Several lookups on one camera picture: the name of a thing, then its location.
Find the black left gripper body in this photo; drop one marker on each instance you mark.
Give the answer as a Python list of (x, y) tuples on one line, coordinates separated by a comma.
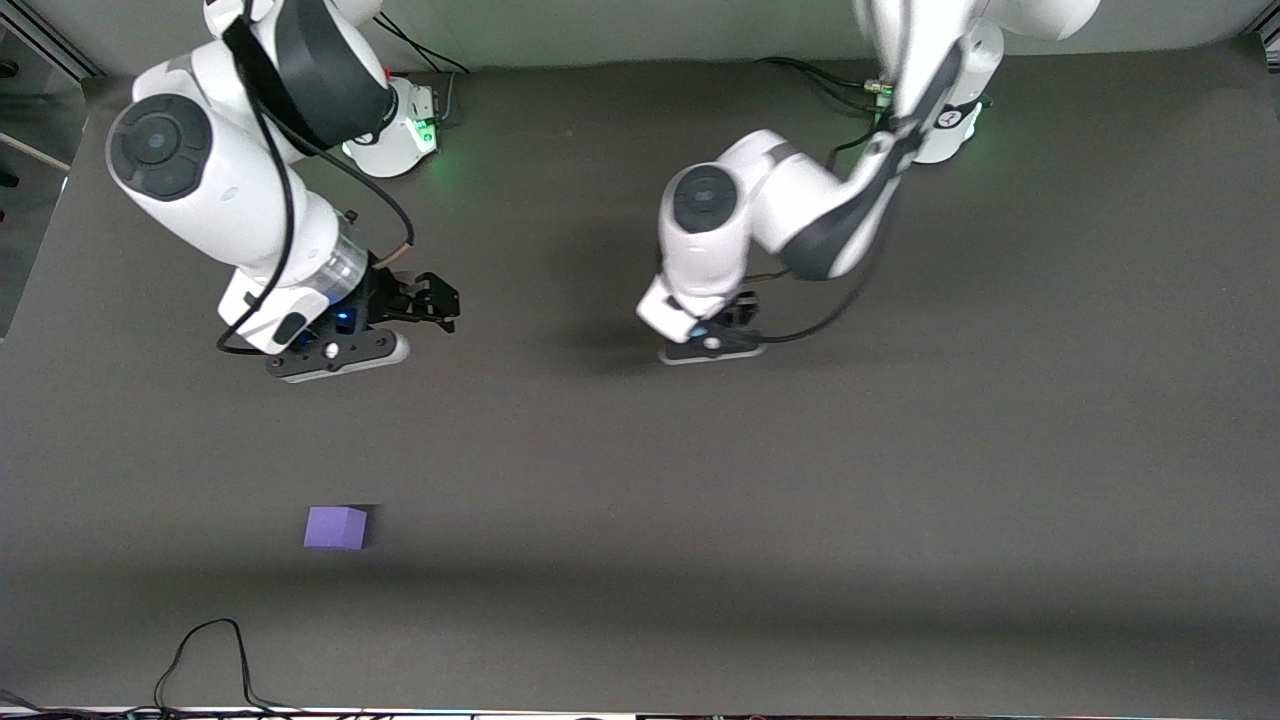
[(745, 309)]

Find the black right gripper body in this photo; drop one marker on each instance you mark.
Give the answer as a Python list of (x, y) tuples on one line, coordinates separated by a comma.
[(388, 300)]

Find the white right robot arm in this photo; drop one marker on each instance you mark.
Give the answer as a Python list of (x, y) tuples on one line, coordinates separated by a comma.
[(230, 190)]

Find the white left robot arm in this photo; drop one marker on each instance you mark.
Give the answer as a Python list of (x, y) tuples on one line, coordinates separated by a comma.
[(760, 200)]

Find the purple foam block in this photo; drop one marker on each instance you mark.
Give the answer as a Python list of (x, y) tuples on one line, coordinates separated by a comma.
[(335, 528)]

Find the dark grey table mat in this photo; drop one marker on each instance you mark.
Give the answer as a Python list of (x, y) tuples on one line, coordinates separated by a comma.
[(640, 480)]

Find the aluminium frame rail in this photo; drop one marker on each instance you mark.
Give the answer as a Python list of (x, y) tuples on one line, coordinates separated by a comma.
[(50, 45)]

